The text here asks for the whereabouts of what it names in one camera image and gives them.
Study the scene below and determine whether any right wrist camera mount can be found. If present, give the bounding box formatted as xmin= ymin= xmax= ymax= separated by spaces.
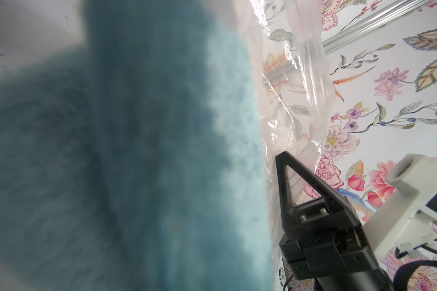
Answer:
xmin=364 ymin=154 xmax=437 ymax=259

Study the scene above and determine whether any clear plastic vacuum bag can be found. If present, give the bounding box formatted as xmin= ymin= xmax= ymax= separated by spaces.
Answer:
xmin=234 ymin=1 xmax=335 ymax=291

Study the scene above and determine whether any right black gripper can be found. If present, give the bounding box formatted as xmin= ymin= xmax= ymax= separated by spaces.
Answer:
xmin=275 ymin=152 xmax=394 ymax=291

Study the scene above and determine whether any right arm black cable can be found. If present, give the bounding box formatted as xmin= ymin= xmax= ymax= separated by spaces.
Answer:
xmin=391 ymin=234 xmax=437 ymax=291

